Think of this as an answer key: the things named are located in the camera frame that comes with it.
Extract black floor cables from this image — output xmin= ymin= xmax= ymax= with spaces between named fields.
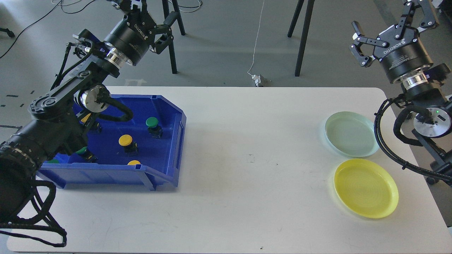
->
xmin=0 ymin=0 xmax=203 ymax=59

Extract yellow button at bin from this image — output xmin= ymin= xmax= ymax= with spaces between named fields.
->
xmin=81 ymin=114 xmax=103 ymax=134
xmin=127 ymin=160 xmax=141 ymax=165

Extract blue plastic bin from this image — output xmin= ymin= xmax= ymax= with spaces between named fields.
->
xmin=37 ymin=95 xmax=187 ymax=191

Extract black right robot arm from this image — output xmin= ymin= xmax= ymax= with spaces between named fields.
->
xmin=349 ymin=0 xmax=452 ymax=185

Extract light green plate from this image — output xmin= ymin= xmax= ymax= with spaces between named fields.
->
xmin=323 ymin=111 xmax=379 ymax=158

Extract green push button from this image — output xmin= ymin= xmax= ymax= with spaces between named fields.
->
xmin=76 ymin=146 xmax=98 ymax=163
xmin=145 ymin=117 xmax=163 ymax=139

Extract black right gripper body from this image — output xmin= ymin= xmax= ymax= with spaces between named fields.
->
xmin=376 ymin=25 xmax=433 ymax=84

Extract yellow plate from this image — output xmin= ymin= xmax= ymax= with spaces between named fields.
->
xmin=333 ymin=158 xmax=400 ymax=219

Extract black tripod leg left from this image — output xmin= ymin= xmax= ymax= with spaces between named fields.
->
xmin=162 ymin=0 xmax=186 ymax=74

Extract yellow push button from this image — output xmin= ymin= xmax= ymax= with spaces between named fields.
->
xmin=118 ymin=134 xmax=138 ymax=157

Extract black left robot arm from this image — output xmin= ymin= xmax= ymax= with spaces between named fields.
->
xmin=1 ymin=0 xmax=186 ymax=248

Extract yellow button at bin back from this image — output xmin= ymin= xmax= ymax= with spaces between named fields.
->
xmin=81 ymin=114 xmax=103 ymax=134

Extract black tripod leg right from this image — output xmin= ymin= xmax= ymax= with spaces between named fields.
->
xmin=287 ymin=0 xmax=315 ymax=77

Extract white cable with plug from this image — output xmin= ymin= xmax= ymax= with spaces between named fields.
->
xmin=246 ymin=0 xmax=272 ymax=87

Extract black tripod leg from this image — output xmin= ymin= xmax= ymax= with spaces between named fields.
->
xmin=287 ymin=0 xmax=315 ymax=77
xmin=162 ymin=0 xmax=186 ymax=74

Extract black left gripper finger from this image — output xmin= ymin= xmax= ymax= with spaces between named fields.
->
xmin=150 ymin=11 xmax=179 ymax=54
xmin=112 ymin=0 xmax=147 ymax=14

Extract yellow button at bin front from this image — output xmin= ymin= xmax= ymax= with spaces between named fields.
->
xmin=127 ymin=160 xmax=141 ymax=165

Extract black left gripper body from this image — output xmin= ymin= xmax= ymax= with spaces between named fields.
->
xmin=105 ymin=12 xmax=156 ymax=66

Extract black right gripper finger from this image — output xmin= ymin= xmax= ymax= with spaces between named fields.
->
xmin=395 ymin=0 xmax=440 ymax=40
xmin=349 ymin=21 xmax=389 ymax=67

